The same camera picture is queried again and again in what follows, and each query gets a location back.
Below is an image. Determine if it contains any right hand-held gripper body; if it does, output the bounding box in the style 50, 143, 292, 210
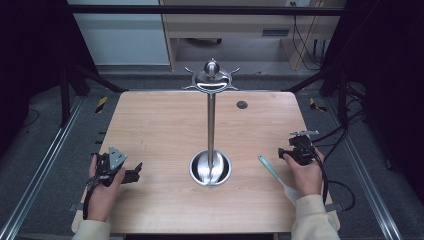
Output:
282, 130, 320, 167

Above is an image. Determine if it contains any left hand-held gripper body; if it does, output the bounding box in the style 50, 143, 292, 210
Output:
87, 146, 129, 188

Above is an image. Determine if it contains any teal handled white spatula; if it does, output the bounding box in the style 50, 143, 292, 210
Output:
257, 154, 302, 207

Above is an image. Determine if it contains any steel utensil stand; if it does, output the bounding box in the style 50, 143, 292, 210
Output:
181, 58, 241, 188

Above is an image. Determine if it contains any person's right hand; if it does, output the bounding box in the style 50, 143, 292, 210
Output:
283, 146, 325, 197

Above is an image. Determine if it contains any person's left hand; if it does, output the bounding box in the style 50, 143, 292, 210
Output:
87, 155, 127, 222

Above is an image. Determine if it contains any yellow black striped tape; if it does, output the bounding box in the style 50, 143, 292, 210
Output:
95, 95, 109, 114
308, 97, 328, 113

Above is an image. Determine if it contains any white cabinet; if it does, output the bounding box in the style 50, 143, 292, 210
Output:
66, 0, 171, 67

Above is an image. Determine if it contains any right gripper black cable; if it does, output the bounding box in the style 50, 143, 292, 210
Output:
299, 141, 356, 212

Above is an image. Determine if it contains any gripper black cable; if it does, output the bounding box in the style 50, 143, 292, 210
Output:
82, 185, 95, 221
299, 141, 356, 212

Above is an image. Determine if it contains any bundle of black cables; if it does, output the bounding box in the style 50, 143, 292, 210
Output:
311, 83, 368, 164

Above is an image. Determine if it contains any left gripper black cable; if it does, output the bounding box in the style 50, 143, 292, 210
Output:
82, 185, 95, 221

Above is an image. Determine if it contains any aluminium floor rail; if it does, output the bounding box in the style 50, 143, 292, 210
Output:
324, 98, 404, 240
0, 96, 85, 240

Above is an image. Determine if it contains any black metal frame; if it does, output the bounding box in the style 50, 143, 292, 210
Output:
59, 3, 350, 128

